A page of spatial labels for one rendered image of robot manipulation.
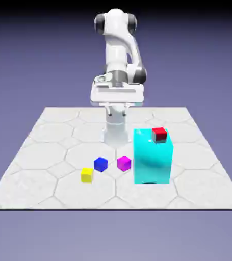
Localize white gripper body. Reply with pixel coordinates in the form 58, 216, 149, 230
90, 82, 145, 107

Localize small red cube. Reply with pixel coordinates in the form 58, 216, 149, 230
151, 127, 168, 144

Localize small magenta cube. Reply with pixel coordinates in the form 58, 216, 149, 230
116, 155, 132, 172

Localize small blue cube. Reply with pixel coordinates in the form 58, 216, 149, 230
93, 156, 109, 173

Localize small yellow cube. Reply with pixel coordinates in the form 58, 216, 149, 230
81, 167, 94, 184

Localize large cyan box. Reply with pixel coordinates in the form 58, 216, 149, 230
133, 128, 174, 185

